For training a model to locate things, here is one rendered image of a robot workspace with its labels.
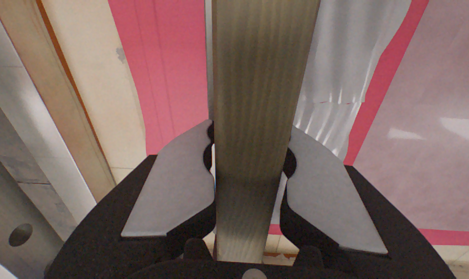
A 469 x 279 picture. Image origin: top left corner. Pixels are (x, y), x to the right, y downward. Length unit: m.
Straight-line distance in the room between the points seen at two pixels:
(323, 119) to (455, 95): 0.11
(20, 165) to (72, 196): 2.08
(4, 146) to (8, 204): 1.99
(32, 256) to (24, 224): 0.04
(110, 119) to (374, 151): 0.27
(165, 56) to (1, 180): 0.19
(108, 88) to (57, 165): 0.09
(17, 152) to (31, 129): 2.01
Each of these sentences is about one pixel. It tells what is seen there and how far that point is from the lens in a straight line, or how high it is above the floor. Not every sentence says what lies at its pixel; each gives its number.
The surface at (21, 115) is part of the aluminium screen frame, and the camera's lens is 0.23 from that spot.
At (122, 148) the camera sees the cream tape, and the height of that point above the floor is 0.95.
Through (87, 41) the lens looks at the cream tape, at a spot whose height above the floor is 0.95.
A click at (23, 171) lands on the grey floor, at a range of 2.38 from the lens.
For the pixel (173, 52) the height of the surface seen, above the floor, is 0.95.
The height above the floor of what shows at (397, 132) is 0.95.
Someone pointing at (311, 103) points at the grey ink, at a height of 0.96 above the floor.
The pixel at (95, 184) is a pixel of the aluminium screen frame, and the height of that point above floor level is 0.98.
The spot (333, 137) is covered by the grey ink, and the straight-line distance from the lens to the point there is 0.20.
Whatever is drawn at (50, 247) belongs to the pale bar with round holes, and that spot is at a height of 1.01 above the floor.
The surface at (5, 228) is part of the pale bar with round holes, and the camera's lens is 0.30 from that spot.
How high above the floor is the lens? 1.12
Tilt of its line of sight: 58 degrees down
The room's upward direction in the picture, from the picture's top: 175 degrees counter-clockwise
